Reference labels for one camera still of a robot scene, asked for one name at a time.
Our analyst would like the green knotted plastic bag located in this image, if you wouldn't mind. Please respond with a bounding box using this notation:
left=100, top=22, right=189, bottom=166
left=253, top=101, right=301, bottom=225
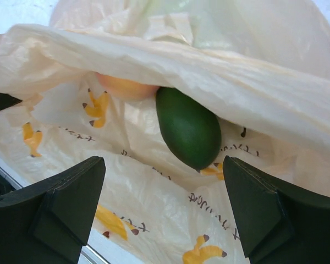
left=141, top=1, right=233, bottom=50

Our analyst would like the orange banana-print plastic bag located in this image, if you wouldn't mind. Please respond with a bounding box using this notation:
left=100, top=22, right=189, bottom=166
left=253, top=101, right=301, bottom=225
left=0, top=1, right=330, bottom=263

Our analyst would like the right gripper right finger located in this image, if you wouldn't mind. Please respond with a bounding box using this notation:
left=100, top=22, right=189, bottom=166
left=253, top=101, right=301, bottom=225
left=223, top=156, right=330, bottom=263

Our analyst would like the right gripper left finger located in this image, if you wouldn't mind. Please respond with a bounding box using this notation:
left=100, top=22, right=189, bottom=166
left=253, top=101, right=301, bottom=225
left=0, top=156, right=107, bottom=264

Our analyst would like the orange peach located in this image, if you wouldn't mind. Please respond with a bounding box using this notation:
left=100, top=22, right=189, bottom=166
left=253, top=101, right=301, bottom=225
left=96, top=73, right=160, bottom=101

